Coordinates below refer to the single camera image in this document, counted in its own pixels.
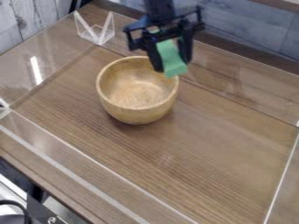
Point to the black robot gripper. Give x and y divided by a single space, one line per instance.
165 22

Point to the green rectangular block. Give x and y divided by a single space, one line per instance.
174 66

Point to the round wooden bowl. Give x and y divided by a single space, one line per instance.
137 95

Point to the clear acrylic corner bracket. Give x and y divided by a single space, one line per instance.
96 34

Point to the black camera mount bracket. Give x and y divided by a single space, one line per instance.
40 214

